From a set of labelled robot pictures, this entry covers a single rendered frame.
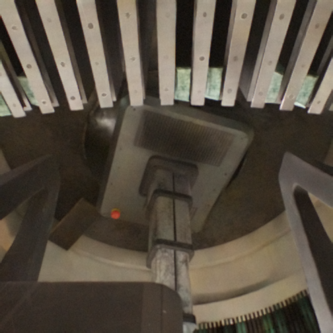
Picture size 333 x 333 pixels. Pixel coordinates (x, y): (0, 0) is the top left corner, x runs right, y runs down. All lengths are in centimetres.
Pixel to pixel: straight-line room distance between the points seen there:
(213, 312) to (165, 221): 89
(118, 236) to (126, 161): 87
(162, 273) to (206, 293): 108
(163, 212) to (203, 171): 31
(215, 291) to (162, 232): 104
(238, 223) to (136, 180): 88
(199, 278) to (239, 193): 61
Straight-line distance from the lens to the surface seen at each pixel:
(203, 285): 198
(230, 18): 22
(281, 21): 22
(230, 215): 187
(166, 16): 20
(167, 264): 90
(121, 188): 130
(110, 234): 198
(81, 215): 181
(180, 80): 22
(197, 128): 112
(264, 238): 194
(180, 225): 100
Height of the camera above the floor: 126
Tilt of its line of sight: 53 degrees down
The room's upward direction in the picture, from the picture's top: 179 degrees clockwise
